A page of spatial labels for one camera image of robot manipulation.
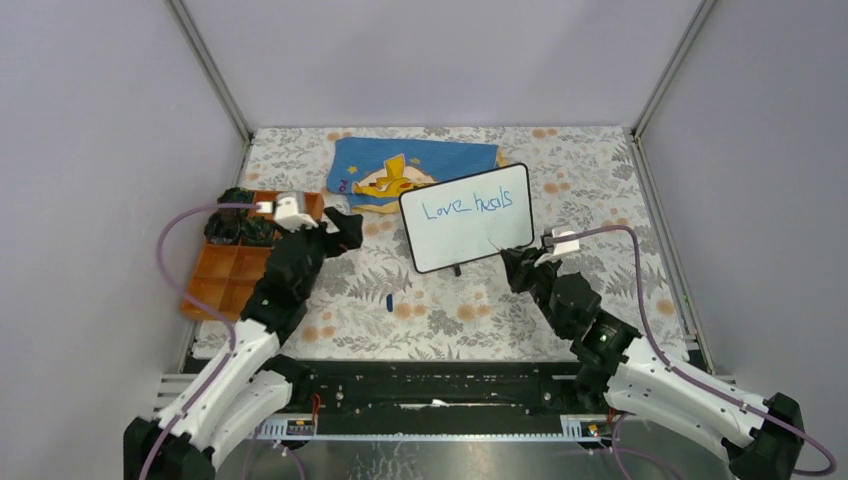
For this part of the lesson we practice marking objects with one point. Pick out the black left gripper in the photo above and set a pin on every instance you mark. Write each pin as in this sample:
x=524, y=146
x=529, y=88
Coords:
x=350, y=228

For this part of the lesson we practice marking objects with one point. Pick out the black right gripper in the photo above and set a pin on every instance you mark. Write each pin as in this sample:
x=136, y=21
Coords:
x=519, y=265

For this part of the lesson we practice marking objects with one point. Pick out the black framed whiteboard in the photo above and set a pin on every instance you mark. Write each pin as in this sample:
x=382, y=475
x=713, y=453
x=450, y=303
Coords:
x=449, y=223

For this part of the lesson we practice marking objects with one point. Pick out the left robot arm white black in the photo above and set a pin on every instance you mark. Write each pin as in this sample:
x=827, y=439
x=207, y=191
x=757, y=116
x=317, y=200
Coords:
x=248, y=379

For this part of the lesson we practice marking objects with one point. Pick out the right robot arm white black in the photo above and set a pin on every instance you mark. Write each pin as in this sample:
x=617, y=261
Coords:
x=757, y=437

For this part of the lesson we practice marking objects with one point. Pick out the blue pikachu cloth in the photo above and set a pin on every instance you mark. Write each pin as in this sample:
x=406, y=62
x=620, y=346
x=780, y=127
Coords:
x=372, y=173

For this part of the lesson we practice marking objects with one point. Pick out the dark green scrunchie right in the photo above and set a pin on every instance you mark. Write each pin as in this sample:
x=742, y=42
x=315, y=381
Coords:
x=257, y=231

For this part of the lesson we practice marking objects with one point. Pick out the dark green scrunchie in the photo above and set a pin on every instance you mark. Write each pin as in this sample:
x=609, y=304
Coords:
x=236, y=195
x=257, y=231

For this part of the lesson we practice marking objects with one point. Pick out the dark green scrunchie top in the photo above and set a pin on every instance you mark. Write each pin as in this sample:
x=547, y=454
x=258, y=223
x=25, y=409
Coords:
x=236, y=195

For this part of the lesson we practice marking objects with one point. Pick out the orange compartment tray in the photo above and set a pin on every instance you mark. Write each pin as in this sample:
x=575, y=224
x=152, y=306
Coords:
x=225, y=275

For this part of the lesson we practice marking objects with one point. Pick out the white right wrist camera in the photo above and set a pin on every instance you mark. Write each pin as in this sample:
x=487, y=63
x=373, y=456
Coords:
x=558, y=242

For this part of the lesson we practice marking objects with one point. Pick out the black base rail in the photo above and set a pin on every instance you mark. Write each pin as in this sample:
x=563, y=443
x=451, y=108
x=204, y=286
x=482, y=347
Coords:
x=336, y=386

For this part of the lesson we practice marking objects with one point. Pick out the right aluminium frame post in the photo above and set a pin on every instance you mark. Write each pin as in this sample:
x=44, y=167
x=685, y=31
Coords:
x=669, y=73

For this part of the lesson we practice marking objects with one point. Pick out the aluminium frame post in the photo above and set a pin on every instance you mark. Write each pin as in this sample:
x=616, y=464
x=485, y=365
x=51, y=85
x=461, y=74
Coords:
x=196, y=43
x=669, y=73

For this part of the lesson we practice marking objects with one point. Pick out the left aluminium frame post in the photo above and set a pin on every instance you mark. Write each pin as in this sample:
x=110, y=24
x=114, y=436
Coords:
x=196, y=43

